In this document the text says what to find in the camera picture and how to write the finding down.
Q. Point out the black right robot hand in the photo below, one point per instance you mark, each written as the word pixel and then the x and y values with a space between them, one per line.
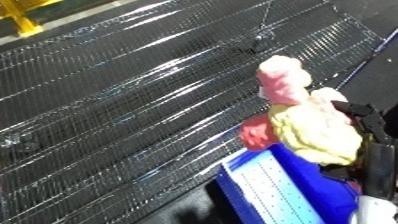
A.
pixel 379 156

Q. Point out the pink and yellow soft toy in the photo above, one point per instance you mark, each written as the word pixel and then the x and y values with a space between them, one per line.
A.
pixel 308 126

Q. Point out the pale right robot arm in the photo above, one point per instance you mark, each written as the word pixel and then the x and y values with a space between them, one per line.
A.
pixel 379 211

